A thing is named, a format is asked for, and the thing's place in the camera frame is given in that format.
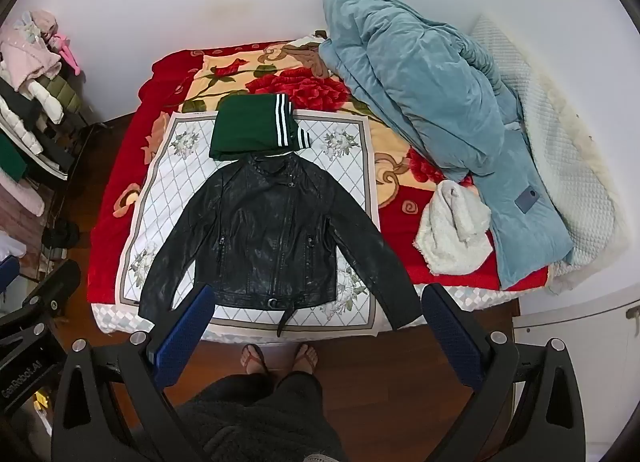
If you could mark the checkered bed sheet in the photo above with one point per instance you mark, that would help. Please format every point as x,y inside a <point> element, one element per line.
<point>120,317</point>

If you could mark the person's right foot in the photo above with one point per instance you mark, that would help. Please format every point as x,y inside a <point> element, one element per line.
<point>305,357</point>

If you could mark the person's dark clothing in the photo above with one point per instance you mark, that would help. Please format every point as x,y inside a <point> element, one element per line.
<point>260,422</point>

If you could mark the person's foot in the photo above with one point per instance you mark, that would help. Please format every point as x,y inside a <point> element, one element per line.
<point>252,359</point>
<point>305,357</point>

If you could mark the pile of folded clothes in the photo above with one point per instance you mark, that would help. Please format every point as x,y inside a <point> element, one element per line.
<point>30,86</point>

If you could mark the white floral patterned cloth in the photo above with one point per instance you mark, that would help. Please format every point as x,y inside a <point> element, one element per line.
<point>165,187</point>

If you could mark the green garment with white stripes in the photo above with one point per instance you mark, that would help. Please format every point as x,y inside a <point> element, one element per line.
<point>245,126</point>

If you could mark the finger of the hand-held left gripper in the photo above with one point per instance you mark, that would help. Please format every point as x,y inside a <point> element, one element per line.
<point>55,287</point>

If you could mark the dark shoe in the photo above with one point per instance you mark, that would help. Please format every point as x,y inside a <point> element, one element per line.
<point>60,233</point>

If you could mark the white fluffy towel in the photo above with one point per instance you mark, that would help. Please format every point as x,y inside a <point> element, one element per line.
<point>450,237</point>

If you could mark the black leather jacket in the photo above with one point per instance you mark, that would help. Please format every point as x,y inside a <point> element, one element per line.
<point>270,237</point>

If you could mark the red floral blanket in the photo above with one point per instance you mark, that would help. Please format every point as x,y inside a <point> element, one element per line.
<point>165,86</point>

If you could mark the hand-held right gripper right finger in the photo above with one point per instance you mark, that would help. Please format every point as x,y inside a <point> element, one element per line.
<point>452,337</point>

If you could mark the light blue quilt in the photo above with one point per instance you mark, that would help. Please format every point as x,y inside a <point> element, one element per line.
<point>425,76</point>

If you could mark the white quilted mattress pad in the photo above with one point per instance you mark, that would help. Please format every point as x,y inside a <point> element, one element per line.
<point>565,141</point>

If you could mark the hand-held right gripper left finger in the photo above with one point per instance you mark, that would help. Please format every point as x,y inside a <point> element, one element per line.
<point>185,332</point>

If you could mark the person's left foot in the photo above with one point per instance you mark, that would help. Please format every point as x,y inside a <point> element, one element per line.
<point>252,359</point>

